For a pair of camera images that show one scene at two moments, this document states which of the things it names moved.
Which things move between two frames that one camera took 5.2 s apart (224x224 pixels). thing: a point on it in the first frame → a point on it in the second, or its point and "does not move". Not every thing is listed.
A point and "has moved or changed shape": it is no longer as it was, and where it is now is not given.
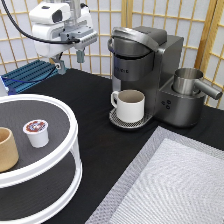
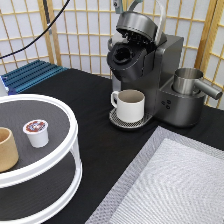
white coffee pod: x=37 y=131 does not move
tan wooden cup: x=9 y=157 does not move
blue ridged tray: x=27 y=76 does not move
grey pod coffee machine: x=145 y=59 has moved or changed shape
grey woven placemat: x=175 y=178 does not move
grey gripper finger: x=80 y=56 → x=116 y=3
